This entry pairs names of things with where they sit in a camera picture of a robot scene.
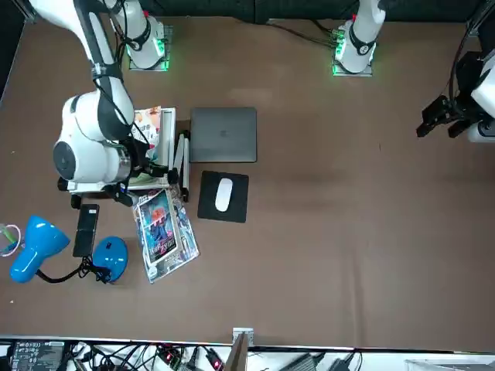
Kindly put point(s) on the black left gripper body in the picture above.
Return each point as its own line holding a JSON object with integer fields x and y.
{"x": 470, "y": 77}

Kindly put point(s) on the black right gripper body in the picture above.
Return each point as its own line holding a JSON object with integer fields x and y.
{"x": 140, "y": 162}

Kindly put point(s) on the green cover picture textbook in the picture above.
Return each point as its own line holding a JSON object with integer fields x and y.
{"x": 149, "y": 120}

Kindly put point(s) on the blue desk lamp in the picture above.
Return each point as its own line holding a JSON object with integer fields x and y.
{"x": 36, "y": 247}

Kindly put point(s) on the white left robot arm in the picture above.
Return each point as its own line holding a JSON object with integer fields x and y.
{"x": 361, "y": 35}

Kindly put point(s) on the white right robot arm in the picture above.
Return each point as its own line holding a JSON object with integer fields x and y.
{"x": 89, "y": 154}

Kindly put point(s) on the white folding book stand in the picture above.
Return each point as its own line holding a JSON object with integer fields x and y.
{"x": 169, "y": 135}

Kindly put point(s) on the black mouse pad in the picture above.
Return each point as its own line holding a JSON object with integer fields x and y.
{"x": 207, "y": 201}

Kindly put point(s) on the plastic wrapped comic magazine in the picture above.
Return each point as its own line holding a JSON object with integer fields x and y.
{"x": 162, "y": 235}

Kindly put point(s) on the white computer mouse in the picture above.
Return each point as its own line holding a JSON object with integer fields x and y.
{"x": 223, "y": 195}

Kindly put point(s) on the grey laptop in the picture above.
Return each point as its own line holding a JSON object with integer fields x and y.
{"x": 224, "y": 135}

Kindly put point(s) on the black foldable phone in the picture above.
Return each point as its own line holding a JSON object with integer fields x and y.
{"x": 86, "y": 232}

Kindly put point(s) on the green marker pen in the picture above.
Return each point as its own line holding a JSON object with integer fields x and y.
{"x": 7, "y": 233}

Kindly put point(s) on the pink pen cup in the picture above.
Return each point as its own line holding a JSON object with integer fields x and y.
{"x": 13, "y": 247}

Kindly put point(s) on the power strip with red switches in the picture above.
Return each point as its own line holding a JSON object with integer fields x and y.
{"x": 170, "y": 357}

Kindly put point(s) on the black power adapter brick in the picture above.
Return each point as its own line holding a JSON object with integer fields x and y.
{"x": 36, "y": 355}

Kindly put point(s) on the aluminium camera post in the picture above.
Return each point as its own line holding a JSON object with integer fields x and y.
{"x": 241, "y": 348}

